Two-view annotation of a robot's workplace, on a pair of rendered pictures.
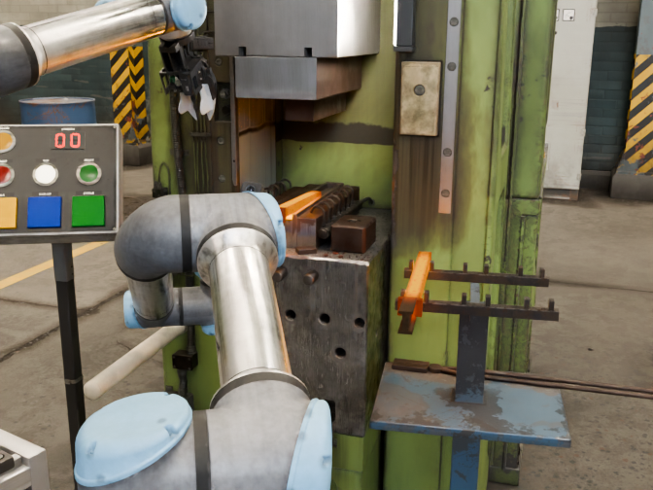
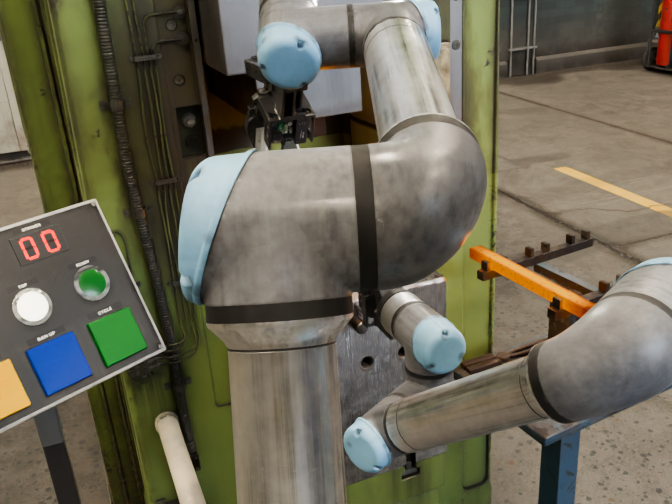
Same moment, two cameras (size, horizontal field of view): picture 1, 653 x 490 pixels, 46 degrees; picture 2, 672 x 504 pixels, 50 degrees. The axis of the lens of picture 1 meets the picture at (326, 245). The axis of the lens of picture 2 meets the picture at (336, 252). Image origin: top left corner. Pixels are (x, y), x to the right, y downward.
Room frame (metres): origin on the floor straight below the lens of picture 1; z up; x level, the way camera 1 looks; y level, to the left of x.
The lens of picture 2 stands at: (0.74, 0.90, 1.57)
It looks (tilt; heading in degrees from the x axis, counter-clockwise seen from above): 23 degrees down; 323
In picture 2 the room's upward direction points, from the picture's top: 4 degrees counter-clockwise
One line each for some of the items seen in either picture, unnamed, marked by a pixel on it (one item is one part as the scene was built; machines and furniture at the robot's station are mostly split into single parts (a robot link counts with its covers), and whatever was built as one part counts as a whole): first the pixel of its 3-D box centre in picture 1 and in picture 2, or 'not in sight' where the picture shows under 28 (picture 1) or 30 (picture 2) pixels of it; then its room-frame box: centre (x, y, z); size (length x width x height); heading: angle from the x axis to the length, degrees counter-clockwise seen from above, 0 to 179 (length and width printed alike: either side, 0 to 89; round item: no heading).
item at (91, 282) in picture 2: (88, 173); (92, 282); (1.83, 0.57, 1.09); 0.05 x 0.03 x 0.04; 73
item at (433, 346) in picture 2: not in sight; (428, 339); (1.43, 0.21, 1.00); 0.11 x 0.08 x 0.09; 164
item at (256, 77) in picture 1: (303, 73); (275, 76); (2.01, 0.06, 1.32); 0.42 x 0.20 x 0.10; 163
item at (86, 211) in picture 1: (88, 211); (116, 336); (1.78, 0.56, 1.01); 0.07 x 0.05 x 0.07; 98
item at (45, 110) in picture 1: (62, 156); not in sight; (6.17, 2.13, 0.44); 0.59 x 0.59 x 0.88
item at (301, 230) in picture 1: (303, 211); not in sight; (2.01, 0.06, 0.96); 0.42 x 0.20 x 0.09; 163
